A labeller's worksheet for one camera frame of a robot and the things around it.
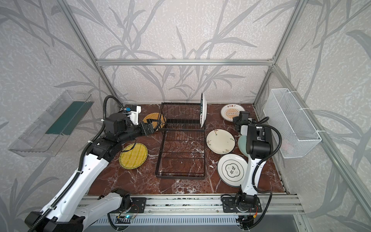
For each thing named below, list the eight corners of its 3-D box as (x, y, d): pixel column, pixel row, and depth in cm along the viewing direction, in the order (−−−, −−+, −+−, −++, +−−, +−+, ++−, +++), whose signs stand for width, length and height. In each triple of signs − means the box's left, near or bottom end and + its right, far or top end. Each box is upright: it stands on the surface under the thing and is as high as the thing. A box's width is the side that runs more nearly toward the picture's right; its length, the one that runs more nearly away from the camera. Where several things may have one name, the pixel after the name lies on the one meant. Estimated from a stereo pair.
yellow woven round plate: (116, 169, 88) (115, 167, 86) (125, 145, 98) (123, 143, 97) (144, 169, 88) (143, 168, 86) (150, 145, 98) (149, 143, 97)
